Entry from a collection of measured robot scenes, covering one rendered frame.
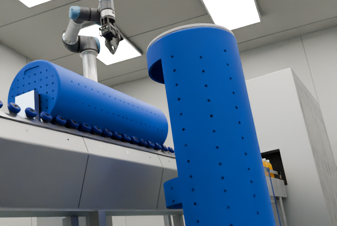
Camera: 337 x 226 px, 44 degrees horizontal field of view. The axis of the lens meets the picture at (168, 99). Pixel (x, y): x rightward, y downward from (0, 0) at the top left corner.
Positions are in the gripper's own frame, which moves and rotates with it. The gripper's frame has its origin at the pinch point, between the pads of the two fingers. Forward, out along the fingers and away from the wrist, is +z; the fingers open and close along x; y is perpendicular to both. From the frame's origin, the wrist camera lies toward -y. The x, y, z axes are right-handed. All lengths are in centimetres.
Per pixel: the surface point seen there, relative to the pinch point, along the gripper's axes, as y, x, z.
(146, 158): -8, 6, 58
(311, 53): -485, 84, -186
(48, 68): 53, 0, 31
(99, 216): 25, -1, 87
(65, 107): 47, 3, 47
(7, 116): 75, 1, 58
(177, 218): -73, -11, 80
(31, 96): 56, -6, 43
